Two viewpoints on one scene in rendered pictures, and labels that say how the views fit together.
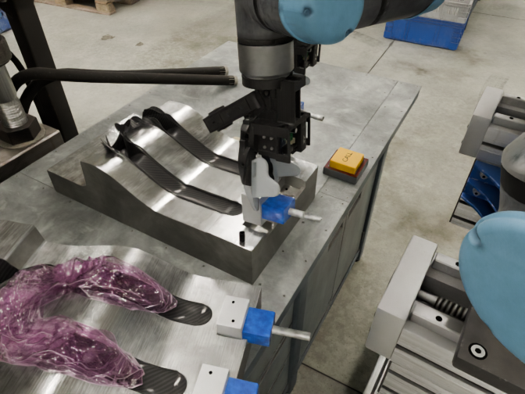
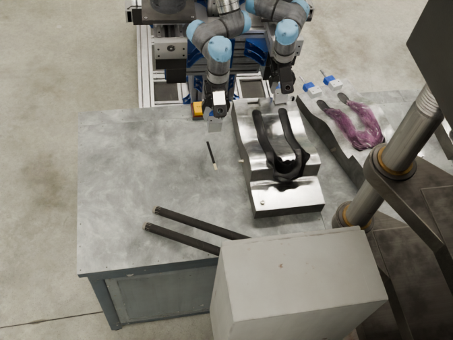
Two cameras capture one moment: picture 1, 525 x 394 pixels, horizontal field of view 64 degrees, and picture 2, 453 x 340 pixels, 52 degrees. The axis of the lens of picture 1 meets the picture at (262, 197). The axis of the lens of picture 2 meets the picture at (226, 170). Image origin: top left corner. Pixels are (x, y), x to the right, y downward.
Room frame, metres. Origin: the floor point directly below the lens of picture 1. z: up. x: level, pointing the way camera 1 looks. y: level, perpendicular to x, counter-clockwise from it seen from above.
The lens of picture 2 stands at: (1.60, 0.79, 2.31)
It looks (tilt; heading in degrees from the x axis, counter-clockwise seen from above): 56 degrees down; 224
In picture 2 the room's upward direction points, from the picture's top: 9 degrees clockwise
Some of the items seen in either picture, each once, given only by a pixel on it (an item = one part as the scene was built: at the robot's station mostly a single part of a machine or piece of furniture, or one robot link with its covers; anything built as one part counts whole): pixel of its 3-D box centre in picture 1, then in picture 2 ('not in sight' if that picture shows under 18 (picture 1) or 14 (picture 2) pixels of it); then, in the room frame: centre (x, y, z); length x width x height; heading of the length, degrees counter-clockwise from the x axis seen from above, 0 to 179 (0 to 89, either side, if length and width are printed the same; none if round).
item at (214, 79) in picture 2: not in sight; (216, 73); (0.82, -0.06, 1.17); 0.08 x 0.08 x 0.05
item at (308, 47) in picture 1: (294, 37); (216, 88); (0.82, -0.06, 1.09); 0.09 x 0.08 x 0.12; 60
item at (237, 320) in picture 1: (265, 327); (308, 86); (0.33, 0.00, 0.86); 0.13 x 0.05 x 0.05; 77
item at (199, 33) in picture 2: not in sight; (206, 36); (0.80, -0.15, 1.25); 0.11 x 0.11 x 0.08; 86
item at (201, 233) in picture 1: (180, 170); (276, 150); (0.68, 0.17, 0.87); 0.50 x 0.26 x 0.14; 60
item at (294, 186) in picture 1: (288, 191); (253, 105); (0.61, -0.05, 0.87); 0.05 x 0.05 x 0.04; 60
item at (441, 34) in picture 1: (426, 23); not in sight; (3.63, -1.38, 0.11); 0.61 x 0.41 x 0.22; 61
